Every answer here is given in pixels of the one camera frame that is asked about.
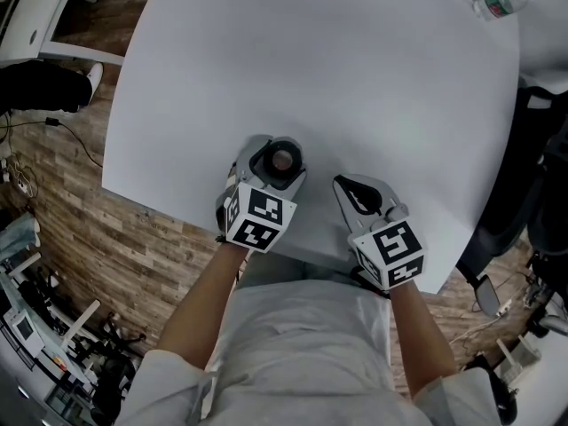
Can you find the white frame desk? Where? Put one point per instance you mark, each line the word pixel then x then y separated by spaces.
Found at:
pixel 26 331

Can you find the small white table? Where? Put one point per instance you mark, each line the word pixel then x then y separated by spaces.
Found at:
pixel 40 20

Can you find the clear plastic water bottle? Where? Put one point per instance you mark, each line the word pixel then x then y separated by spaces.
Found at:
pixel 497 5

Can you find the person's right forearm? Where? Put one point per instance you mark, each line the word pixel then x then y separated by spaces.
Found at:
pixel 419 340

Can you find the black office chair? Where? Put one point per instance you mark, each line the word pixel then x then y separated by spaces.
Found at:
pixel 532 171

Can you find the small white power strip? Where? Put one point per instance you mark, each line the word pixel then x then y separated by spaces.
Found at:
pixel 503 309

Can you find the black tape roll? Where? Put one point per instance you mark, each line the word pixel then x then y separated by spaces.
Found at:
pixel 270 160

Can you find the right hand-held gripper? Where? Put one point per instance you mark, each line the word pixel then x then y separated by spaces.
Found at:
pixel 390 255

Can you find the person's grey shirt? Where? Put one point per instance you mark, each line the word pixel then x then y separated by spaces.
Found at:
pixel 302 353

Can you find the person's left forearm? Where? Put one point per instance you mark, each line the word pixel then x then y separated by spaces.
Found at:
pixel 199 313

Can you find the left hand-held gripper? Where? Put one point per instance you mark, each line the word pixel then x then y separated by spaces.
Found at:
pixel 257 220

